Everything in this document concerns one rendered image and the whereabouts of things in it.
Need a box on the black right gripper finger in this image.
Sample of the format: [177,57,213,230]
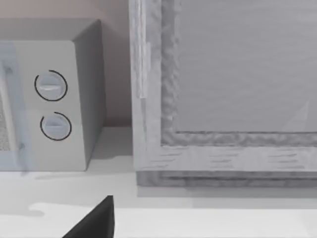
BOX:
[61,195,115,238]

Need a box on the pale round microwave knob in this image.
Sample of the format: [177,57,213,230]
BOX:
[45,115,67,139]
[39,73,62,99]

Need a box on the pale microwave oven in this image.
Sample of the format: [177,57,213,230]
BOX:
[0,18,106,172]

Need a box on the grey wooden cabinet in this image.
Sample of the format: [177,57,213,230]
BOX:
[128,0,317,188]

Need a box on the grey cabinet door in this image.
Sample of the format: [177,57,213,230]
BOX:
[160,0,317,147]

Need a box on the pale blue microwave door handle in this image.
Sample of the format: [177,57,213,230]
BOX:
[0,42,33,176]

